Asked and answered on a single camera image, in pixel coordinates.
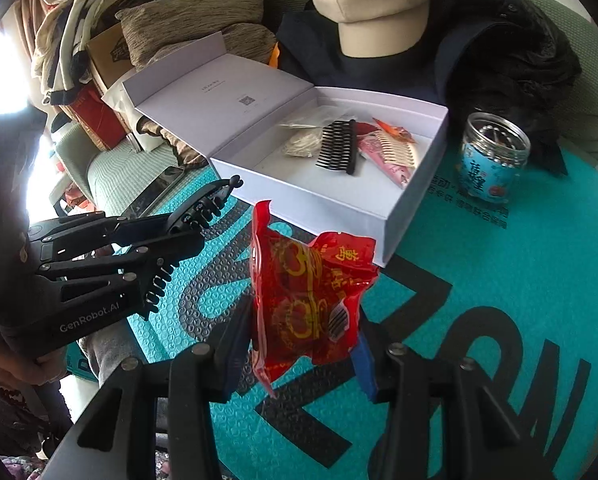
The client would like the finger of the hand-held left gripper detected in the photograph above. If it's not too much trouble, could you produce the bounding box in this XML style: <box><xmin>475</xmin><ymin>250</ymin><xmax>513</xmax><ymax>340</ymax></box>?
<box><xmin>35</xmin><ymin>248</ymin><xmax>181</xmax><ymax>307</ymax></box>
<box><xmin>28</xmin><ymin>212</ymin><xmax>206</xmax><ymax>262</ymax></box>

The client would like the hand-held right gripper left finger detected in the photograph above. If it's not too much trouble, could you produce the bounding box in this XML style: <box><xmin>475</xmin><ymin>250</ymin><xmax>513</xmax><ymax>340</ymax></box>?
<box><xmin>44</xmin><ymin>300</ymin><xmax>254</xmax><ymax>480</ymax></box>

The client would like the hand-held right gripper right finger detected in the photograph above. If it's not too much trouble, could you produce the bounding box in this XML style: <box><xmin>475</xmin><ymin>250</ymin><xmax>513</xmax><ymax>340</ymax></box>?
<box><xmin>351</xmin><ymin>320</ymin><xmax>550</xmax><ymax>480</ymax></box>

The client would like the large red snack packet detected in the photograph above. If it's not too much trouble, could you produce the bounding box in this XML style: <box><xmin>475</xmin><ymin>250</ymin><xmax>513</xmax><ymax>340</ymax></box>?
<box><xmin>248</xmin><ymin>199</ymin><xmax>380</xmax><ymax>399</ymax></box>

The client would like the white cardboard gift box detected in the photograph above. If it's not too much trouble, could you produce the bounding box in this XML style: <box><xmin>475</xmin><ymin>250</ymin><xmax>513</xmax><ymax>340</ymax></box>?
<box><xmin>120</xmin><ymin>31</ymin><xmax>450</xmax><ymax>269</ymax></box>

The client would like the clear zip bag of snacks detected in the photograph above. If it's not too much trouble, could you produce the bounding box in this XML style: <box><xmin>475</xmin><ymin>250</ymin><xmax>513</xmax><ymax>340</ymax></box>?
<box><xmin>278</xmin><ymin>106</ymin><xmax>356</xmax><ymax>132</ymax></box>

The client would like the black wide-tooth comb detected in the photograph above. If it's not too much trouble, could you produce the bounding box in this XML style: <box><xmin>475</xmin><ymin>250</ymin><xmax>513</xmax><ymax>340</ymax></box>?
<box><xmin>314</xmin><ymin>118</ymin><xmax>358</xmax><ymax>176</ymax></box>

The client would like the cream comb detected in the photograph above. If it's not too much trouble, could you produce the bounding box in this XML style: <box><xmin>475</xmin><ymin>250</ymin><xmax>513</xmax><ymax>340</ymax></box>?
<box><xmin>361</xmin><ymin>129</ymin><xmax>420</xmax><ymax>167</ymax></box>

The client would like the small red sachet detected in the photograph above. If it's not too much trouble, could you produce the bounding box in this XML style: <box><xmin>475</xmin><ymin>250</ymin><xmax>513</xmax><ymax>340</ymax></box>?
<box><xmin>371</xmin><ymin>117</ymin><xmax>416</xmax><ymax>142</ymax></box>

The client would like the person's left hand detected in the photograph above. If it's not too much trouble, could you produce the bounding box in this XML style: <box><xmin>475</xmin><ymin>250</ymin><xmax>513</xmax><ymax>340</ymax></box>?
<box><xmin>0</xmin><ymin>346</ymin><xmax>70</xmax><ymax>387</ymax></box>

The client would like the grey fleece blanket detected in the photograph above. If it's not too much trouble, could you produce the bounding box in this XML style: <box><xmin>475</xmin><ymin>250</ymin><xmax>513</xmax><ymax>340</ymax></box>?
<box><xmin>78</xmin><ymin>326</ymin><xmax>146</xmax><ymax>377</ymax></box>

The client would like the black smartphone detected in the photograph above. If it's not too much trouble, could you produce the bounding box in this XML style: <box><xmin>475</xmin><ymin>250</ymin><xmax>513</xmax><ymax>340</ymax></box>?
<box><xmin>128</xmin><ymin>164</ymin><xmax>186</xmax><ymax>219</ymax></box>

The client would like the brown striped cushion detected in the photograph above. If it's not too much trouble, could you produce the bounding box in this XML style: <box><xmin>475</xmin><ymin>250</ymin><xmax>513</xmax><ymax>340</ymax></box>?
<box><xmin>116</xmin><ymin>0</ymin><xmax>281</xmax><ymax>69</ymax></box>
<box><xmin>159</xmin><ymin>120</ymin><xmax>211</xmax><ymax>169</ymax></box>

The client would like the white plastic bag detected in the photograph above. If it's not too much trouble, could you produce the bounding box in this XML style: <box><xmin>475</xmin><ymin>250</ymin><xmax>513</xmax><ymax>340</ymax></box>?
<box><xmin>101</xmin><ymin>79</ymin><xmax>153</xmax><ymax>154</ymax></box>

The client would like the red paper bag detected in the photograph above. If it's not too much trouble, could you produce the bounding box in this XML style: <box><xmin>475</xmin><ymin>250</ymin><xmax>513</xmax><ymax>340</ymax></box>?
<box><xmin>60</xmin><ymin>84</ymin><xmax>128</xmax><ymax>152</ymax></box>

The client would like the person's dark clothing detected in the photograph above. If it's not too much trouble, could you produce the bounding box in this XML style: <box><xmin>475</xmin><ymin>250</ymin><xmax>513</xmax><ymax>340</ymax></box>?
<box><xmin>0</xmin><ymin>105</ymin><xmax>50</xmax><ymax>348</ymax></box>

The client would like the teal bubble mat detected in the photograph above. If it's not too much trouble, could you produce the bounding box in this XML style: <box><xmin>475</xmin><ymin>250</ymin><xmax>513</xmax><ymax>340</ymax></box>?
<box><xmin>65</xmin><ymin>147</ymin><xmax>598</xmax><ymax>480</ymax></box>

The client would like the printed cardboard box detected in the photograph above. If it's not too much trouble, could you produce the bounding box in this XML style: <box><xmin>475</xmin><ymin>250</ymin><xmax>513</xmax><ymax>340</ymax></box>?
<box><xmin>86</xmin><ymin>22</ymin><xmax>136</xmax><ymax>87</ymax></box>

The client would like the pink striped packet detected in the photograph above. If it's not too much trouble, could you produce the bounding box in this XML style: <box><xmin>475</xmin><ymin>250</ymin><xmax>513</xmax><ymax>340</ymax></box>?
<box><xmin>356</xmin><ymin>135</ymin><xmax>421</xmax><ymax>189</ymax></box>

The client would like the glass jar with blue label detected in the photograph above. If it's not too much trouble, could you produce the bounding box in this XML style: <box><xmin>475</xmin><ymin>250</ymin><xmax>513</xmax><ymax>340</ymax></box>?
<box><xmin>461</xmin><ymin>112</ymin><xmax>532</xmax><ymax>204</ymax></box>

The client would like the navy blue garment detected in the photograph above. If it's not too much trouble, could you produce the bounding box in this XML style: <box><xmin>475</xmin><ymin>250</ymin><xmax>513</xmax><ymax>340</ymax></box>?
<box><xmin>276</xmin><ymin>7</ymin><xmax>476</xmax><ymax>109</ymax></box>

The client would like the beige cap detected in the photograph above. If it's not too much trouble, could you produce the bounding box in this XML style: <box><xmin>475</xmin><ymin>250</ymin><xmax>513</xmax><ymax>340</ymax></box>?
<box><xmin>312</xmin><ymin>0</ymin><xmax>443</xmax><ymax>57</ymax></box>

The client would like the black jacket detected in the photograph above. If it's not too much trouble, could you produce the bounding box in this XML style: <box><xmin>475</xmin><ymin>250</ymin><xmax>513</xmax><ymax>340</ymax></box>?
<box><xmin>429</xmin><ymin>0</ymin><xmax>583</xmax><ymax>177</ymax></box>

